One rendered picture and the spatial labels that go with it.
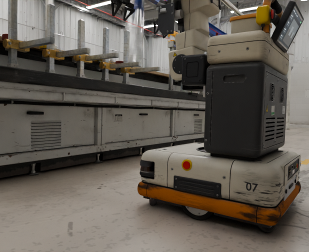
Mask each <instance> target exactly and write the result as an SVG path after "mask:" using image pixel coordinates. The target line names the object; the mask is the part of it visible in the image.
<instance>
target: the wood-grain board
mask: <svg viewBox="0 0 309 252"><path fill-rule="evenodd" d="M0 43H3V40H2V36H0ZM29 49H32V50H37V51H43V49H40V46H36V47H30V48H29ZM54 50H55V51H59V50H61V49H56V48H55V49H54ZM61 51H65V50H61ZM108 62H109V63H113V64H116V62H113V61H108ZM142 73H147V74H151V75H156V76H161V77H166V78H169V74H166V73H161V72H157V71H146V72H142Z"/></svg>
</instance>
